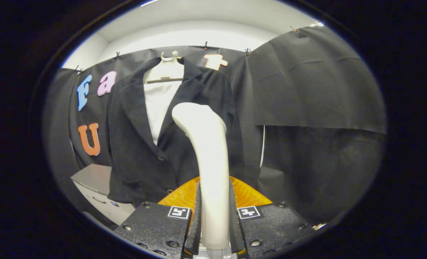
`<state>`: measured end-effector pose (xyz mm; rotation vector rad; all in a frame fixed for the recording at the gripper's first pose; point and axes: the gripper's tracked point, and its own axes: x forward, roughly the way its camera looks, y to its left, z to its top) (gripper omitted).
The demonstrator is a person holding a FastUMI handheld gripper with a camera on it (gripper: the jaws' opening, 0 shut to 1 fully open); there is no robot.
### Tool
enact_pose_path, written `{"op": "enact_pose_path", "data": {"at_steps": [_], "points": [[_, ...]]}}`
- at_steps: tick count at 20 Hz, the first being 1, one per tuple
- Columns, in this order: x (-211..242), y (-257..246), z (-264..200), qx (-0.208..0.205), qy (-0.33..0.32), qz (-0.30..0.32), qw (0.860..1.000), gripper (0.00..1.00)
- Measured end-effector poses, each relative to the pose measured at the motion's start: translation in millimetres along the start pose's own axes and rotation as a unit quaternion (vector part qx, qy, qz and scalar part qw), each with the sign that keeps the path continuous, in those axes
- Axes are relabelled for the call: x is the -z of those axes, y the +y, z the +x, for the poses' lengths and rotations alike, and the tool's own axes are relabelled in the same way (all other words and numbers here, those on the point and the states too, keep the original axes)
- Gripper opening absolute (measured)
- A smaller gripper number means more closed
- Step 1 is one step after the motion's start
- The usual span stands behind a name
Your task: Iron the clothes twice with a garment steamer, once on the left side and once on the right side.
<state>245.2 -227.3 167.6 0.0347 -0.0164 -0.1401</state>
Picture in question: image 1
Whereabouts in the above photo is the cream plastic hanger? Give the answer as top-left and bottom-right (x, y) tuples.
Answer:
(143, 51), (185, 84)

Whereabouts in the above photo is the black button jacket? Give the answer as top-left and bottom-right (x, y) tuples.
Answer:
(107, 57), (244, 207)

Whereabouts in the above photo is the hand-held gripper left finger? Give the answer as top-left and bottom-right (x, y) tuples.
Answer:
(114, 176), (202, 258)

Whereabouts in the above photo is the black backdrop cloth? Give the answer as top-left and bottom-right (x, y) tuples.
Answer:
(42, 25), (387, 225)

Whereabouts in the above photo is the white shirt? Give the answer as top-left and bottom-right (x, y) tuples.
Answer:
(143, 81), (183, 146)

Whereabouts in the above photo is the white garment steamer head with hose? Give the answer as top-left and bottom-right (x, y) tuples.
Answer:
(172, 103), (232, 259)

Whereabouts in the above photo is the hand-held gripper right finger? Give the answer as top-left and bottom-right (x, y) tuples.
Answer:
(229, 176), (316, 258)

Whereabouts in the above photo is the grey drawer cabinet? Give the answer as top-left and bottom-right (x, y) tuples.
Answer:
(71, 164), (136, 225)

